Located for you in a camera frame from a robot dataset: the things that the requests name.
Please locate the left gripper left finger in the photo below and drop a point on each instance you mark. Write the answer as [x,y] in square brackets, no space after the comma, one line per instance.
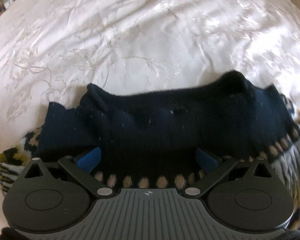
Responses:
[88,161]

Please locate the white satin bedspread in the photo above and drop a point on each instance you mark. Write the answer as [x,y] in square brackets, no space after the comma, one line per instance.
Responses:
[51,49]

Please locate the patterned knit sweater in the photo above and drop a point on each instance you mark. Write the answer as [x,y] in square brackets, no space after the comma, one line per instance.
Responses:
[152,139]

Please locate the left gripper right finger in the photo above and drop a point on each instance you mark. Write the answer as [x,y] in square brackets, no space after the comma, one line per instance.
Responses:
[206,162]

